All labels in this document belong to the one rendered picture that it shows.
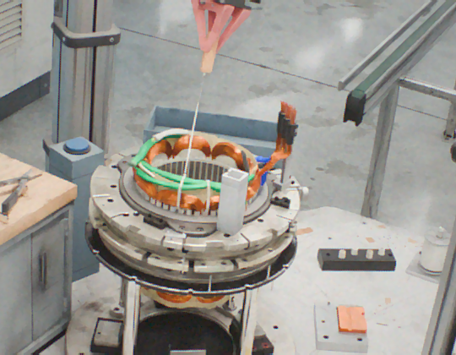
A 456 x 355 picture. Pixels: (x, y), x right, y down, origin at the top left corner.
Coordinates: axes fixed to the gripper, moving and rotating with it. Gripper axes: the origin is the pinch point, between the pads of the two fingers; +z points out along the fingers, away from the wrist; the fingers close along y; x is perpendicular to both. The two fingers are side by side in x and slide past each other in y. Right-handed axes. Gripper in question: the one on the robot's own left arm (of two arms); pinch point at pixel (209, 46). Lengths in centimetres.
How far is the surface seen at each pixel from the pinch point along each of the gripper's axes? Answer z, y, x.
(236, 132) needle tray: 15.8, 36.5, 18.6
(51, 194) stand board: 28.3, -6.5, 18.0
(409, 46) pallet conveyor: -9, 171, 63
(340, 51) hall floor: 2, 330, 188
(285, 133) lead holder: 9.8, 11.3, -9.0
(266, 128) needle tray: 13.6, 38.8, 14.1
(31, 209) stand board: 30.2, -11.3, 16.5
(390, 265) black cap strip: 34, 64, -6
